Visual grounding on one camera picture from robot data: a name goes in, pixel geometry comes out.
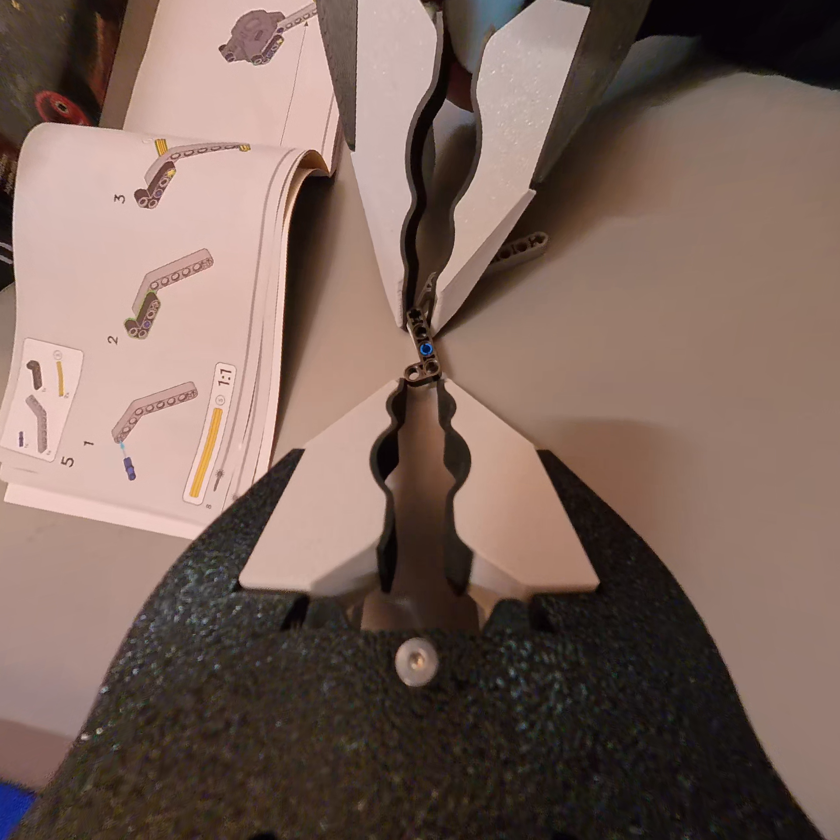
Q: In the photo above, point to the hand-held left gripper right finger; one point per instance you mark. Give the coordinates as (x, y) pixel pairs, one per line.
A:
(518, 505)

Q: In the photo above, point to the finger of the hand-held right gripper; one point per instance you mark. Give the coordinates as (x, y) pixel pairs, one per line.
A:
(387, 118)
(518, 118)

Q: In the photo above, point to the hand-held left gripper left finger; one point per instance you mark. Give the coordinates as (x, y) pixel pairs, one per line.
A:
(315, 499)

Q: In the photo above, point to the black angled toy beam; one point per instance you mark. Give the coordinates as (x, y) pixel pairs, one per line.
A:
(416, 334)

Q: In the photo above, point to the grey toy beam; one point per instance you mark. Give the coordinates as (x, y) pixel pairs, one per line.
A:
(525, 244)

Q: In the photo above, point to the building instruction booklet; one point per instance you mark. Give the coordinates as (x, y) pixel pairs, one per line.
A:
(164, 295)

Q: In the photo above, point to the black toy set box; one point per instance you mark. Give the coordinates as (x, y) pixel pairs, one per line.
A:
(46, 52)

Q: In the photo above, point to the blue printed packaging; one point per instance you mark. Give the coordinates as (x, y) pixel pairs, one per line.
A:
(13, 807)

